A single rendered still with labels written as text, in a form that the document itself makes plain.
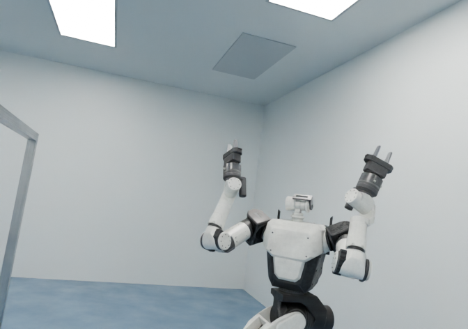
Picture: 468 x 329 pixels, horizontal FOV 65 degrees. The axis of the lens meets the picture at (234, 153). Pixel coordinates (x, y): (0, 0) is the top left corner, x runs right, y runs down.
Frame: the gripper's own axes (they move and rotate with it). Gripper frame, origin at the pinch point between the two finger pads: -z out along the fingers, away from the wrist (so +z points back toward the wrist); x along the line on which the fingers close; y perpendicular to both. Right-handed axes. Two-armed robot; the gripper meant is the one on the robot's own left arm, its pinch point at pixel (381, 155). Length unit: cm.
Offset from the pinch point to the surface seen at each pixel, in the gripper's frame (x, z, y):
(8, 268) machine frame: 158, 147, 151
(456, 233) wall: -92, -18, 82
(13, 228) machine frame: 170, 122, 147
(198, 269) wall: 27, 94, 433
